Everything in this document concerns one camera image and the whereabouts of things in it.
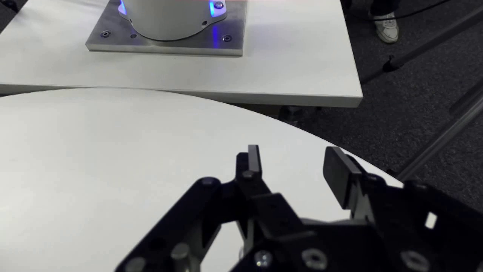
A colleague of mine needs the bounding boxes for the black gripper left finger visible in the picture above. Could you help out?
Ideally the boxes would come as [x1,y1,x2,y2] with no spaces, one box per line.
[115,143,303,272]

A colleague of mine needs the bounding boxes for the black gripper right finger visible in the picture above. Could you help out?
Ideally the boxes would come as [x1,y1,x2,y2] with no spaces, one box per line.
[323,145,483,272]

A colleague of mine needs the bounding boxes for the grey shoe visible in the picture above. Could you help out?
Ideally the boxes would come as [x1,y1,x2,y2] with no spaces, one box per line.
[371,10,401,45]

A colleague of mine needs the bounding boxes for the black camera tripod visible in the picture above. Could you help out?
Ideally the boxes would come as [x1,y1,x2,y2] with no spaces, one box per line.
[361,3,483,181]

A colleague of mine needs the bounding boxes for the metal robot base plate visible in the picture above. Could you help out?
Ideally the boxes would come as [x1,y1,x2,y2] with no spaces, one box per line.
[84,0,249,57]

